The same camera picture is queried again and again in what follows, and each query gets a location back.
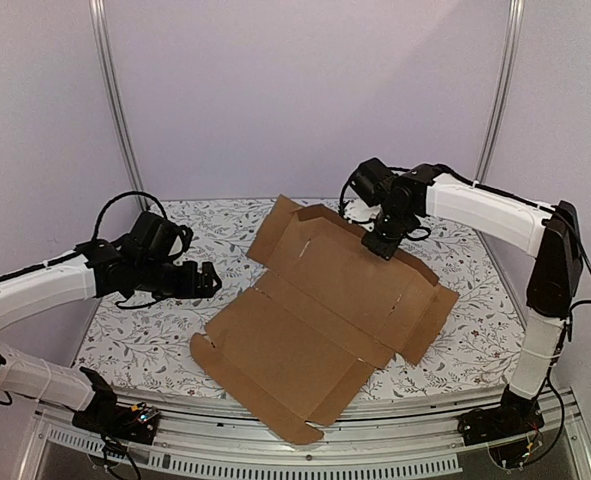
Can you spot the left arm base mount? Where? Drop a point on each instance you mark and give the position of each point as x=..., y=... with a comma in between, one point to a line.
x=136, y=423

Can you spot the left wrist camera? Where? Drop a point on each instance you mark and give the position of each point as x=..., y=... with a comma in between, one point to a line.
x=181, y=244

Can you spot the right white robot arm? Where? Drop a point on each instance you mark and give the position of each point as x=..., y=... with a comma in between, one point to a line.
x=547, y=233

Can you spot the floral patterned table mat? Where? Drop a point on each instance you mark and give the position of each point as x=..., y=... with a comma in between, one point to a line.
x=146, y=346

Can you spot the brown cardboard box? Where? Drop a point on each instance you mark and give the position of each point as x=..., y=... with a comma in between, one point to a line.
x=296, y=347

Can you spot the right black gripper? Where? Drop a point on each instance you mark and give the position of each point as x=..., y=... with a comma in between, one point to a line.
x=382, y=243

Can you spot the left aluminium corner post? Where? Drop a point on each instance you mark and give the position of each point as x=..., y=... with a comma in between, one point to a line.
x=100, y=28

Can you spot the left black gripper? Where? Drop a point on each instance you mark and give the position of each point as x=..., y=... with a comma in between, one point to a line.
x=190, y=287

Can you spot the right aluminium corner post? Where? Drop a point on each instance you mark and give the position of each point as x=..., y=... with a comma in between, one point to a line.
x=498, y=107

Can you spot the aluminium front rail frame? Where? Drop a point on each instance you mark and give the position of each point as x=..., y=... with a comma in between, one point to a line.
x=215, y=438

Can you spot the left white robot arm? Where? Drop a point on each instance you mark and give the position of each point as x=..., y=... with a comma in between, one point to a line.
x=146, y=259

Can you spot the aluminium corner post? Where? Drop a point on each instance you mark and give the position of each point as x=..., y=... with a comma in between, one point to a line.
x=100, y=28
x=498, y=107

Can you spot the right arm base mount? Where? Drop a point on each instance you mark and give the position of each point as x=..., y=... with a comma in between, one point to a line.
x=515, y=425

